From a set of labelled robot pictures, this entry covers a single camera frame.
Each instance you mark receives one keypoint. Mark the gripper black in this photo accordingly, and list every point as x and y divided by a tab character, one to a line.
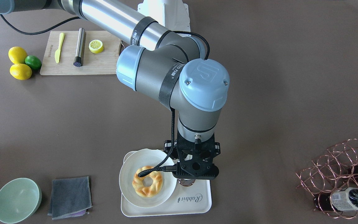
167	145

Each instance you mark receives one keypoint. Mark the tea bottle white cap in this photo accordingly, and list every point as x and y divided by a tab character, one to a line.
186	182

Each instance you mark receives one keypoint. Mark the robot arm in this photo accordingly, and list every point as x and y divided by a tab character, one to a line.
158	63

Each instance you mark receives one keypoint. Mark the beige serving tray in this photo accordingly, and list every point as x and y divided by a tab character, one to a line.
184	200

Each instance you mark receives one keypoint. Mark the tea bottle in rack front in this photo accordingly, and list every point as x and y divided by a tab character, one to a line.
339	200

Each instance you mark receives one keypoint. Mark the white round plate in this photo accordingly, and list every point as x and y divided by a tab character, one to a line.
138	159

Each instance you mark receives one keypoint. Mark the wooden cutting board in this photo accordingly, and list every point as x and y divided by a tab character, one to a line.
103	63

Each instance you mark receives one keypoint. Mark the dark grey cloth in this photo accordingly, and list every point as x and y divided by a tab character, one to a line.
70	197

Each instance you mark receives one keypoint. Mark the half lemon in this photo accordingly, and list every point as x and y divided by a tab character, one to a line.
96	46

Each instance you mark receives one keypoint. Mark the steel muddler black tip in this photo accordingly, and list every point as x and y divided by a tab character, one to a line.
78	58

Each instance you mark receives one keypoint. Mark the yellow plastic knife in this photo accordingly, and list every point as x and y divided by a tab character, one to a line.
57	54

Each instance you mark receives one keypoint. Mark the green lime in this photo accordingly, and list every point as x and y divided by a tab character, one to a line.
33	62

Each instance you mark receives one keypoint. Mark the green ceramic bowl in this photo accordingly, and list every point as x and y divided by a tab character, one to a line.
19	199

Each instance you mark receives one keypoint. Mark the whole lemon near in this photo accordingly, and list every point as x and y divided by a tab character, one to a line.
21	71

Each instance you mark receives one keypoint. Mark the whole lemon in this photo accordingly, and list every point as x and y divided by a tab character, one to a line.
17	55
21	71

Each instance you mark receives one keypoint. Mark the whole lemon far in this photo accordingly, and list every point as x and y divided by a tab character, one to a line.
17	55

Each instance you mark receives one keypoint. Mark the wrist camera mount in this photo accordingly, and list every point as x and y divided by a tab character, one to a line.
196	159

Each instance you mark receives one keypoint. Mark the twisted ring pastry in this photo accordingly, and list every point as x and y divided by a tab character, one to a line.
151	190

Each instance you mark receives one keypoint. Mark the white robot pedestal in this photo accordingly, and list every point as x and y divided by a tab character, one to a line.
172	14

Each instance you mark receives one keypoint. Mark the copper wire bottle rack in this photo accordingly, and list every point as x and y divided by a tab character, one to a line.
328	172

